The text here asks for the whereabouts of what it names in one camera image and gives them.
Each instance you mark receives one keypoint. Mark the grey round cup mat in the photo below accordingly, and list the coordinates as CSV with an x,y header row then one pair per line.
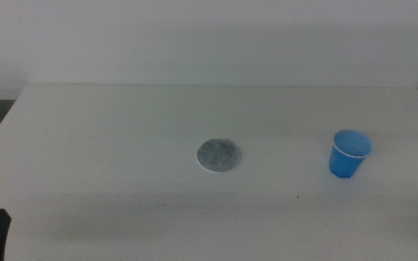
x,y
218,155

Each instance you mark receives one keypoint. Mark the blue plastic cup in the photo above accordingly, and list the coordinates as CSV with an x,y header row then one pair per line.
x,y
345,165

